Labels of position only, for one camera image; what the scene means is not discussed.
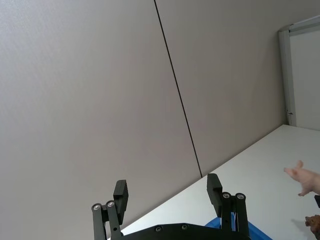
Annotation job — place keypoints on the person's hand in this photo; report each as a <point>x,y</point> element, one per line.
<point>306,178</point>

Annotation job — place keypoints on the blue plastic bin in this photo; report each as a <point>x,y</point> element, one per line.
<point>257,233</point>

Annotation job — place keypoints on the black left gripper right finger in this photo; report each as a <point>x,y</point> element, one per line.
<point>215,195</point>

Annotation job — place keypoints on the brown toy animal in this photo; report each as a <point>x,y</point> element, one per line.
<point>313,223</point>

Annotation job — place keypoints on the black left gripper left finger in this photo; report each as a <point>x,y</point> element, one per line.
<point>120,197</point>

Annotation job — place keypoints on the white framed panel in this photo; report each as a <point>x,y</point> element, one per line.
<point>285,75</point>

